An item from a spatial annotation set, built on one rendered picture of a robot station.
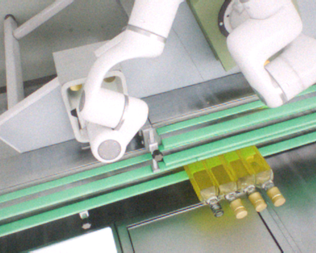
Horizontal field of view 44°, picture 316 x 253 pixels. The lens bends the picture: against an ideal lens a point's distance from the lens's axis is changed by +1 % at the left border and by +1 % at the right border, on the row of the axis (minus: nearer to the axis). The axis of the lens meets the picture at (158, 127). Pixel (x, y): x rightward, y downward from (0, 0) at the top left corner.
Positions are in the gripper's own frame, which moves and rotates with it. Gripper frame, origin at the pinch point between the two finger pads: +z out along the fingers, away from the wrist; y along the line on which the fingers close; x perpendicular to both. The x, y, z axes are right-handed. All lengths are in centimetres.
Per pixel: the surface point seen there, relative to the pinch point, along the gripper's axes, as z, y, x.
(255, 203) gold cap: -23, 34, -34
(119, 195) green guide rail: -2.7, -0.8, -32.0
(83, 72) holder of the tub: 2.0, -0.5, 7.4
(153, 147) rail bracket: -9.4, 11.7, -14.6
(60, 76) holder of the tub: 2.4, -6.6, 7.7
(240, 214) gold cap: -23, 29, -35
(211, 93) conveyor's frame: 5.6, 35.6, -11.5
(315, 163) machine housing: 0, 69, -47
